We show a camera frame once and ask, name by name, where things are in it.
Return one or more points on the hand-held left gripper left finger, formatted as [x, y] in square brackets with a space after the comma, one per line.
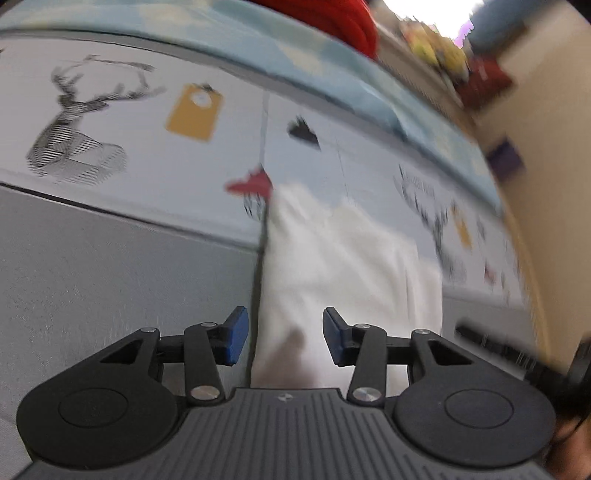
[238, 337]

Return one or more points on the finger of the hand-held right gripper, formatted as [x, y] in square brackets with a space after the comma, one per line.
[494, 346]

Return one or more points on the deer and lamp printed sheet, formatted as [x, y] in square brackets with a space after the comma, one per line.
[161, 184]

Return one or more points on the window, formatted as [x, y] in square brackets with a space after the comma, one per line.
[429, 11]

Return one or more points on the light blue patterned sheet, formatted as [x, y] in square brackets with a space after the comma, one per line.
[323, 60]

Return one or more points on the yellow duck plush toy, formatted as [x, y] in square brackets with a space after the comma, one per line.
[434, 50]

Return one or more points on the wooden bed frame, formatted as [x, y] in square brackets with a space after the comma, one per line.
[533, 295]

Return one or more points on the dark red cushion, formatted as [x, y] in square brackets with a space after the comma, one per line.
[485, 81]

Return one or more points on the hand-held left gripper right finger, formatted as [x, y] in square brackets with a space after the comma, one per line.
[333, 339]

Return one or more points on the blue curtain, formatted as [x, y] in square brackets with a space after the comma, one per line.
[494, 27]

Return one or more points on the red folded quilt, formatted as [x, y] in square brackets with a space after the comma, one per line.
[341, 23]

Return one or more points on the person's right hand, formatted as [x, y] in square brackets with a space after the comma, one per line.
[572, 434]

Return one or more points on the white long-sleeve shirt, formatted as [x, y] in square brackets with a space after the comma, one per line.
[332, 267]

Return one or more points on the purple paper bag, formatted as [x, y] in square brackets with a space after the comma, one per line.
[507, 156]

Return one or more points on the grey bed mattress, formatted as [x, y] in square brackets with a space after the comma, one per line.
[115, 277]

